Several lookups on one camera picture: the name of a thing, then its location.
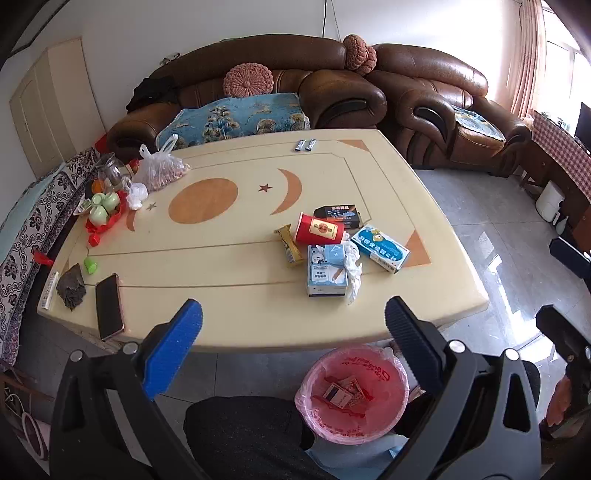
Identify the window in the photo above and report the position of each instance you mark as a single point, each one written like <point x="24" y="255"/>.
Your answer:
<point x="563" y="60"/>

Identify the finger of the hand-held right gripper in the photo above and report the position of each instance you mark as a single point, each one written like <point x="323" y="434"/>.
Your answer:
<point x="561" y="330"/>

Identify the long brown leather sofa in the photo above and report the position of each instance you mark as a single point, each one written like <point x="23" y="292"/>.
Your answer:
<point x="277" y="60"/>

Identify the red tassel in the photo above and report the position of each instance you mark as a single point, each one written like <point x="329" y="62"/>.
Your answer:
<point x="44" y="258"/>

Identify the small white bottle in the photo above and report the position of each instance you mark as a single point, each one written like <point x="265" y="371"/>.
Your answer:
<point x="561" y="226"/>

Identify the red paper cup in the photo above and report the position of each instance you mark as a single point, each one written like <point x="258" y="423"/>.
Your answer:
<point x="318" y="229"/>

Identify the black box with orange trim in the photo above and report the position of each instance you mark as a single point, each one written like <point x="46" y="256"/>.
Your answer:
<point x="339" y="213"/>

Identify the green tea cup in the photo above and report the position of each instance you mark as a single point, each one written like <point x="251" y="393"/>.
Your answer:
<point x="99" y="216"/>
<point x="98" y="200"/>
<point x="112" y="201"/>

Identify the blue plastic stool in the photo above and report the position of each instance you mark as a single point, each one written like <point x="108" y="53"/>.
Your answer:
<point x="364" y="454"/>

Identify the black white floral bedcover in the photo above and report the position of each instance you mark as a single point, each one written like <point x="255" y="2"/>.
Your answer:
<point x="27" y="230"/>

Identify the black cloth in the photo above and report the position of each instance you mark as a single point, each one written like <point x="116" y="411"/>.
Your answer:
<point x="150" y="92"/>

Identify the blue white medicine box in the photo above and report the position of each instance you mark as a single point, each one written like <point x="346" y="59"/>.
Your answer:
<point x="381" y="249"/>

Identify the cream cabinet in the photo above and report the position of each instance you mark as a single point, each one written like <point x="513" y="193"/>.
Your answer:
<point x="55" y="106"/>

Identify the pink curtain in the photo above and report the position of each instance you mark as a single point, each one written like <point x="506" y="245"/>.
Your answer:
<point x="528" y="55"/>

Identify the person's right hand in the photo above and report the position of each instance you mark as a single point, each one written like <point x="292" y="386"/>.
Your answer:
<point x="559" y="399"/>

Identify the clear plastic bag of nuts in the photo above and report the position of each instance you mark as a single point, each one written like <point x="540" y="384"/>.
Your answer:
<point x="159" y="170"/>

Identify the white round appliance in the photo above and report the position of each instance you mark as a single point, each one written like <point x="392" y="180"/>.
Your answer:
<point x="549" y="201"/>

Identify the blue printed sofa blanket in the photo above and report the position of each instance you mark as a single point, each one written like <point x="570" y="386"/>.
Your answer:
<point x="240" y="117"/>

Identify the small white plastic bag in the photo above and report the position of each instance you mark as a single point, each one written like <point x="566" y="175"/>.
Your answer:
<point x="137" y="194"/>

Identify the black monitor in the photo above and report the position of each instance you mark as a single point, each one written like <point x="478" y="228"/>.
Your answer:
<point x="584" y="127"/>

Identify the red checkered tablecloth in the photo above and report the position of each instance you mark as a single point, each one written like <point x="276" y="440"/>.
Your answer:
<point x="561" y="147"/>

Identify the dark blue box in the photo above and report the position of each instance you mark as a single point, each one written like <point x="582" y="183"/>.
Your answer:
<point x="570" y="256"/>

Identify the brown leather armchair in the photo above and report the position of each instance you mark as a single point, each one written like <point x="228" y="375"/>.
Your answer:
<point x="429" y="69"/>

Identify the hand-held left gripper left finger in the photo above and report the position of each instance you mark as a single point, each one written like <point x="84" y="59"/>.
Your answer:
<point x="178" y="344"/>

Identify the cream coffee table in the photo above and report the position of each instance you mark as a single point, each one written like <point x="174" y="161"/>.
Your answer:
<point x="231" y="323"/>

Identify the pink round cushion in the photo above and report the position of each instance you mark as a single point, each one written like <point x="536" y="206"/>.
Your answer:
<point x="353" y="48"/>
<point x="369" y="62"/>
<point x="247" y="81"/>

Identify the light blue carton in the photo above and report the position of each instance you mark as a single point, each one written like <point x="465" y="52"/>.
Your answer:
<point x="323" y="277"/>

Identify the yellow snack bar wrapper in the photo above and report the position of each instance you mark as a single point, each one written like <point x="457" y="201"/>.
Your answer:
<point x="288" y="244"/>

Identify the dark crumpled sheet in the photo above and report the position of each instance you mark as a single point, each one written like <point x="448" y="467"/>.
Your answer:
<point x="71" y="286"/>

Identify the black smartphone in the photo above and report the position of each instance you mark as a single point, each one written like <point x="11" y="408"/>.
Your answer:
<point x="109" y="307"/>

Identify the small cartons in bin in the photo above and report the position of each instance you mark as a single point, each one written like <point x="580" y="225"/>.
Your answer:
<point x="344" y="392"/>

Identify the blue armchair seat cover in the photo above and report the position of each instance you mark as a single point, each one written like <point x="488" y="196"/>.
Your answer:
<point x="478" y="122"/>

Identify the red tea tray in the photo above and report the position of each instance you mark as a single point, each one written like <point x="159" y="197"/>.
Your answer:
<point x="99" y="231"/>

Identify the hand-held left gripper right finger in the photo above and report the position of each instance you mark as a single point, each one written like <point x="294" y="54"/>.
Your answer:
<point x="408" y="332"/>

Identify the crumpled white tissue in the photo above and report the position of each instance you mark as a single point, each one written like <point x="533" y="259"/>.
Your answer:
<point x="353" y="274"/>

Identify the trash bin with pink liner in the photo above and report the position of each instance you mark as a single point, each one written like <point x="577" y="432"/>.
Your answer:
<point x="369" y="415"/>

